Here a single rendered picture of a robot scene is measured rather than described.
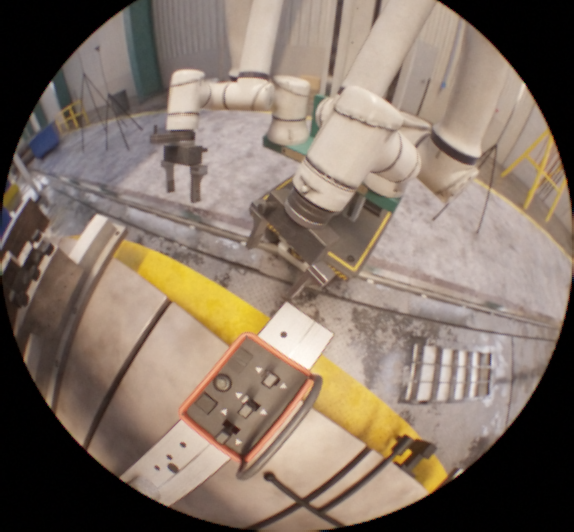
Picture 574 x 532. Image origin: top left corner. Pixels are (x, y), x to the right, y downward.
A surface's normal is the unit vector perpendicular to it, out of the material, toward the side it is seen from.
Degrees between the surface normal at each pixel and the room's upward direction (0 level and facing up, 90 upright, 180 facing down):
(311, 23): 90
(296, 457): 0
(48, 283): 90
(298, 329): 0
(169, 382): 0
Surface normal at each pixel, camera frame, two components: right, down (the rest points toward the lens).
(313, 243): -0.64, 0.29
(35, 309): 0.97, 0.23
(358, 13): -0.63, 0.62
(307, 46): -0.31, 0.77
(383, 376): 0.05, -0.57
